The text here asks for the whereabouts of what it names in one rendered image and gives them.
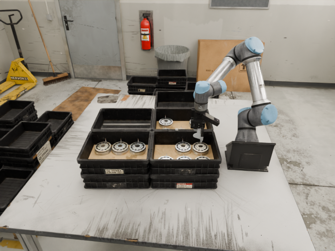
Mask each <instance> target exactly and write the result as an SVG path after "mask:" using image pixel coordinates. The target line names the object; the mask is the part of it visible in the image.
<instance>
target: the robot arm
mask: <svg viewBox="0 0 335 251"><path fill-rule="evenodd" d="M263 50H264V45H263V43H262V41H261V40H260V39H259V38H257V37H250V38H247V39H246V40H244V41H243V42H241V43H239V44H238V45H236V46H234V47H233V48H232V49H231V50H230V51H229V52H228V54H227V55H226V56H225V57H224V58H223V60H222V63H221V64H220V65H219V66H218V67H217V69H216V70H215V71H214V72H213V73H212V74H211V75H210V77H209V78H208V79H207V80H206V81H198V82H197V83H196V86H195V91H194V93H193V97H194V107H192V109H191V126H190V128H193V130H194V131H197V133H195V134H193V137H195V138H198V139H200V143H201V142H202V141H203V135H204V128H205V121H208V122H209V123H211V124H213V125H215V126H219V124H220V120H219V119H217V118H215V117H213V116H212V115H210V114H208V113H207V108H208V98H211V97H214V96H216V95H219V94H222V93H224V92H225V91H226V89H227V86H226V84H225V82H224V81H223V79H224V78H225V76H226V75H227V74H228V73H229V72H230V70H232V69H234V68H235V67H236V66H237V65H239V64H240V63H242V64H244V65H245V66H246V71H247V76H248V81H249V86H250V91H251V96H252V100H253V104H252V105H251V107H245V108H241V109H240V110H239V111H238V115H237V117H238V127H237V135H236V138H235V141H252V142H259V139H258V136H257V133H256V127H257V126H267V125H270V124H273V123H274V122H275V121H276V119H277V116H278V112H277V108H276V107H275V106H274V105H272V104H271V101H269V100H268V99H267V94H266V89H265V85H264V80H263V75H262V70H261V65H260V60H261V58H262V57H261V54H262V52H263Z"/></svg>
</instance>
